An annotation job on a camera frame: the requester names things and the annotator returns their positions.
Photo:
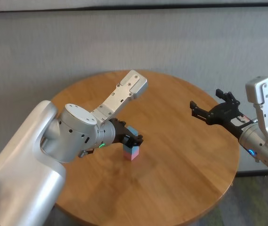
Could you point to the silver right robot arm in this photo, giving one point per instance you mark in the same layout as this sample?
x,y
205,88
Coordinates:
x,y
256,146

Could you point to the pink cube block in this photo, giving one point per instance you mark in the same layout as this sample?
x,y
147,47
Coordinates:
x,y
132,155

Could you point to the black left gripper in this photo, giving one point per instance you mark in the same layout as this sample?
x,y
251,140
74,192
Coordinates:
x,y
122,133

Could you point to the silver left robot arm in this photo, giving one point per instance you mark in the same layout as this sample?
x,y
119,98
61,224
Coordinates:
x,y
30,153

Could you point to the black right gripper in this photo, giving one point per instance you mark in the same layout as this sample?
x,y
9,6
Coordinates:
x,y
228,115

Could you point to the blue cube block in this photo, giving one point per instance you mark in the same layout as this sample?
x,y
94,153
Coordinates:
x,y
132,131
133,149

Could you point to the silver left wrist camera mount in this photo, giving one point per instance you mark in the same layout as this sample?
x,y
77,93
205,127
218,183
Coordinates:
x,y
122,99

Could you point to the black baseboard strip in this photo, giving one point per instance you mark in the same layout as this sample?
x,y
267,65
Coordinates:
x,y
148,7

